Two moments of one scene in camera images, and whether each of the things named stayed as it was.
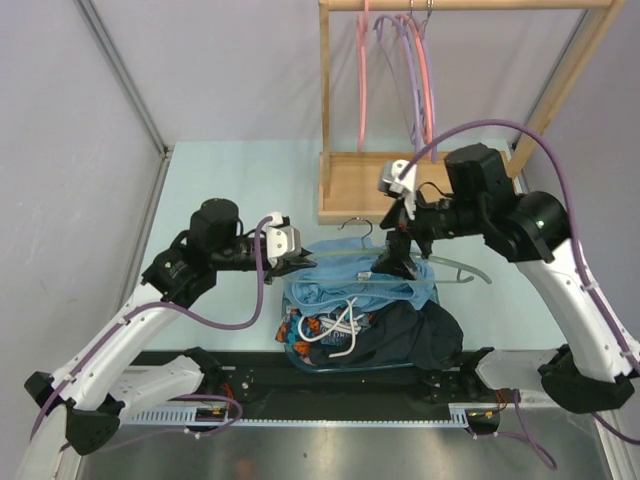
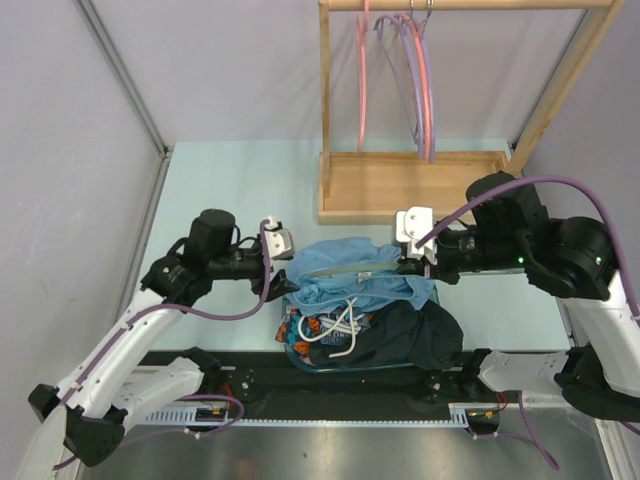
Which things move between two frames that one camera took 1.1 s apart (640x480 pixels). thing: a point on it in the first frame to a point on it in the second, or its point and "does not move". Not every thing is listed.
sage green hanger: x=364 y=252 to x=350 y=269
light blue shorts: x=342 y=277 does not move
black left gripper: x=287 y=266 to x=280 y=285
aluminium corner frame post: x=131 y=90 does not move
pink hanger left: x=361 y=24 does not move
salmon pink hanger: x=426 y=78 does not move
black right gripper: x=395 y=260 to x=438 y=272
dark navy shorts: x=412 y=333 does not move
